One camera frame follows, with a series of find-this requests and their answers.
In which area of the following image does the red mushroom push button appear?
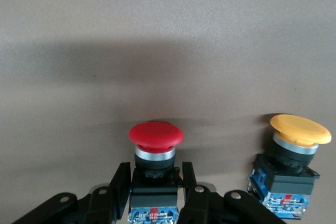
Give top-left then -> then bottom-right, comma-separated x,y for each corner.
128,121 -> 185,224

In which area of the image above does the yellow mushroom push button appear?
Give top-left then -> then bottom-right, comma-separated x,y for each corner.
247,114 -> 332,220

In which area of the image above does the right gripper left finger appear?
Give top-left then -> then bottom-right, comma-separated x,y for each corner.
12,162 -> 132,224

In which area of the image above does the brown table cover sheet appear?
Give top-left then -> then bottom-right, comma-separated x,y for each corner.
0,0 -> 336,224

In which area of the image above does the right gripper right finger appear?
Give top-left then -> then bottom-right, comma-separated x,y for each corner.
178,161 -> 287,224

